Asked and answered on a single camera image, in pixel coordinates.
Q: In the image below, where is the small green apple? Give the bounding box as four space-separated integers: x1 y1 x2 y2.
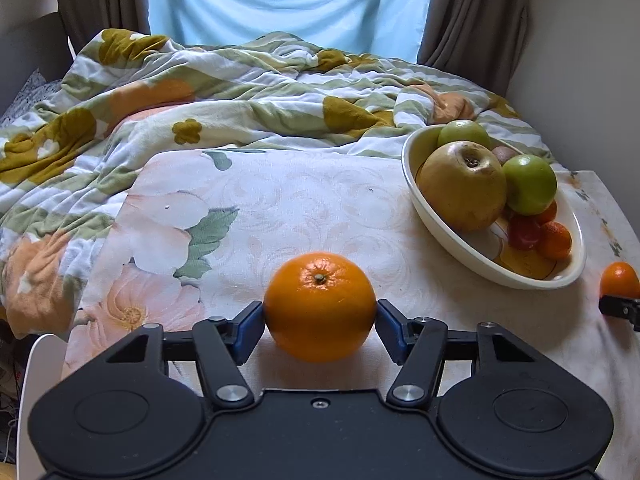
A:
437 119 493 152

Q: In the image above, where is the large orange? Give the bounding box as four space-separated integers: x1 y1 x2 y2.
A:
263 251 377 364

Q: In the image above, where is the grey headboard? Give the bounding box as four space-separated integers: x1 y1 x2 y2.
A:
0 12 71 116

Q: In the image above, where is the grey patterned pillow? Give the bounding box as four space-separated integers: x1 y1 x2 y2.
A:
0 70 48 128

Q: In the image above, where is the cream ceramic bowl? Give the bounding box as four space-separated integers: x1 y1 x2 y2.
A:
401 122 588 291

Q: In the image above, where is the yellow apple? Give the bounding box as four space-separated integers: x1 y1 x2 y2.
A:
416 141 508 232

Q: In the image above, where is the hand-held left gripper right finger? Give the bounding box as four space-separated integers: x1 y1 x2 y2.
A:
376 299 538 407

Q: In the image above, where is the brown curtain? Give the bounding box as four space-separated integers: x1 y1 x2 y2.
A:
417 0 538 96
50 0 151 53

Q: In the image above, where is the small mandarin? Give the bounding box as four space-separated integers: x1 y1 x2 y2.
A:
600 262 640 313
537 221 572 261

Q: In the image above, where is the white chair back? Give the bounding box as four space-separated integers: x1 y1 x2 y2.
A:
17 332 68 480

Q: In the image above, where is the brown kiwi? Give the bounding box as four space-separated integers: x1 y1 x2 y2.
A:
490 145 520 166

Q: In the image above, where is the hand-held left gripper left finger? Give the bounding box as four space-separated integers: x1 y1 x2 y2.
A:
107 301 266 409

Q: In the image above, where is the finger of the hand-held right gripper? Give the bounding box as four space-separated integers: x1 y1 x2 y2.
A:
598 295 640 332

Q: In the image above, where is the red cherry tomato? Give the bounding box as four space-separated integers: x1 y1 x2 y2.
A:
507 214 543 252

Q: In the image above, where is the floral quilted blanket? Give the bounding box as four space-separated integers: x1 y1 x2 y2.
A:
0 28 556 341

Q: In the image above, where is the large green apple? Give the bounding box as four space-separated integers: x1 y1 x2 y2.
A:
501 154 558 216

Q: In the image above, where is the light blue sheer curtain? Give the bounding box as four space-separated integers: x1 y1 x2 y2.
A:
147 0 438 63

